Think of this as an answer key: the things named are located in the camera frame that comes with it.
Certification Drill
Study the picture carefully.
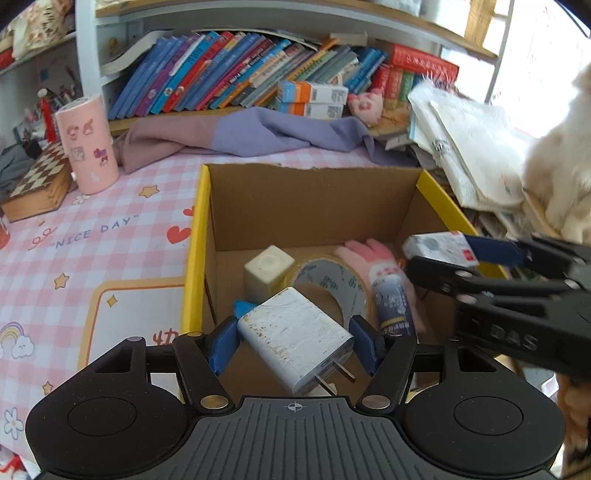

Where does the pink pig plush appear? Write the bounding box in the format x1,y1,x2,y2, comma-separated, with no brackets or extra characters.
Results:
346,88,385,127

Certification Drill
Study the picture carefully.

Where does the row of colourful books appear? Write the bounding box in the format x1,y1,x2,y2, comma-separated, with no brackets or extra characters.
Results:
107,30,389,121

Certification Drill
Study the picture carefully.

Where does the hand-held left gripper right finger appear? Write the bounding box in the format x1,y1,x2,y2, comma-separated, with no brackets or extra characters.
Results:
349,315,504,412

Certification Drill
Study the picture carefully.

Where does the stack of white papers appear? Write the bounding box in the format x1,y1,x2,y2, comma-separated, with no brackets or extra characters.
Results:
407,80,539,209

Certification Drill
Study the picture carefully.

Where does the white charger plug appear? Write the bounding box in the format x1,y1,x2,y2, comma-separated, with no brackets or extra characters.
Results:
236,287,358,397

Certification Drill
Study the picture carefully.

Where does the brown packing tape roll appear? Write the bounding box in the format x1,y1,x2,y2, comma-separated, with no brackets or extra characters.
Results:
282,253,378,334

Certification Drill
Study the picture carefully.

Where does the cream square block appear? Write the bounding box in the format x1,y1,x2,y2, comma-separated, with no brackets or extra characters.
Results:
243,245,297,302

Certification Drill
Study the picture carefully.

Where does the orange white medicine box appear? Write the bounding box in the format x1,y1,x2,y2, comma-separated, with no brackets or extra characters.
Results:
276,102,345,120
276,80,350,105

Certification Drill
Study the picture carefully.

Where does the pink sticker cylinder container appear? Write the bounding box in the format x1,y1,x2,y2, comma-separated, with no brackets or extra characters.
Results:
54,93,120,195

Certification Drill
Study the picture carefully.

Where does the red book box set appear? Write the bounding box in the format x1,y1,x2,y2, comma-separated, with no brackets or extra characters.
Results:
387,44,461,82

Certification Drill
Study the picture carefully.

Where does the grey folded clothing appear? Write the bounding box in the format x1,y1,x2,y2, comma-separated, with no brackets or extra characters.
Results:
0,142,36,200

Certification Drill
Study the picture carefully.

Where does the small white bottle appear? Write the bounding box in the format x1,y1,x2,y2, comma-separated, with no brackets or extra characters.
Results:
371,271,418,341

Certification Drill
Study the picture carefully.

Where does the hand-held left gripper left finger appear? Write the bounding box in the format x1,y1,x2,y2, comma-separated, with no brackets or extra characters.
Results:
88,316,239,412

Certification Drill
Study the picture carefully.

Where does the yellow cardboard box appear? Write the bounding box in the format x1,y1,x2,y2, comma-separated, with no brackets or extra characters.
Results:
181,162,511,398

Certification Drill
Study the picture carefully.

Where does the wooden chessboard box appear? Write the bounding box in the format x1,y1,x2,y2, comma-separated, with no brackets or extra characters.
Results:
0,140,75,223

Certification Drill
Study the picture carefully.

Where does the orange fuzzy fabric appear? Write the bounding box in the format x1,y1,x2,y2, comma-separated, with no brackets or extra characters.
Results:
555,372,591,479

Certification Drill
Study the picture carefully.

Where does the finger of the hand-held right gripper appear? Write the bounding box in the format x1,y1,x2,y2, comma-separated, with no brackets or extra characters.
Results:
463,233,591,278
405,256,581,304

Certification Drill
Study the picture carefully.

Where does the cream fluffy cat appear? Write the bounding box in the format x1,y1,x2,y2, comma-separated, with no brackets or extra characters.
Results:
523,59,591,241

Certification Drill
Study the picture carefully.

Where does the pink purple cloth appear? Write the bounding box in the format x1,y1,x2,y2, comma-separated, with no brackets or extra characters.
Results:
112,106,417,175

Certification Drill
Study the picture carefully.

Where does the white red card box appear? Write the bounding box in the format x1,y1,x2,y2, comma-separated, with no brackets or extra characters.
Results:
400,231,481,269

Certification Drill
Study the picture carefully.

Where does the red bottle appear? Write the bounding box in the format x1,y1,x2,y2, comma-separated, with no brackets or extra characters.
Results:
39,87,55,140

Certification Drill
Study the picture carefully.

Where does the white wooden bookshelf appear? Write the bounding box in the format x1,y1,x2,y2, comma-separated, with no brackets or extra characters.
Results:
0,0,515,136

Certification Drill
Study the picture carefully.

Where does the pink bunny glove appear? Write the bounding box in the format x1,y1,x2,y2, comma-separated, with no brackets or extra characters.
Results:
333,238,428,334

